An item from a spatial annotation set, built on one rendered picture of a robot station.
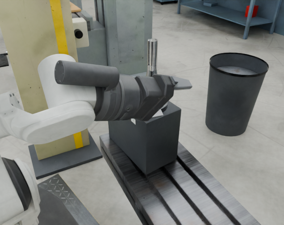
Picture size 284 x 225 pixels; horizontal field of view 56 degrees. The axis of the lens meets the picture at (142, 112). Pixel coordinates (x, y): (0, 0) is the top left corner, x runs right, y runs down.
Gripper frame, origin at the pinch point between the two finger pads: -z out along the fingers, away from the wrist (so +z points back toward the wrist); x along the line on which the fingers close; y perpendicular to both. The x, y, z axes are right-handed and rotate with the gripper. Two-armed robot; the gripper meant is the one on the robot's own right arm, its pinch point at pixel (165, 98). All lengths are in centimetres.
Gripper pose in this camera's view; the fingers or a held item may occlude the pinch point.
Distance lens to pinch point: 58.9
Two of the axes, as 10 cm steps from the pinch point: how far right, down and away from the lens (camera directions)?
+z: -7.5, 0.1, -6.6
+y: -3.8, -8.2, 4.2
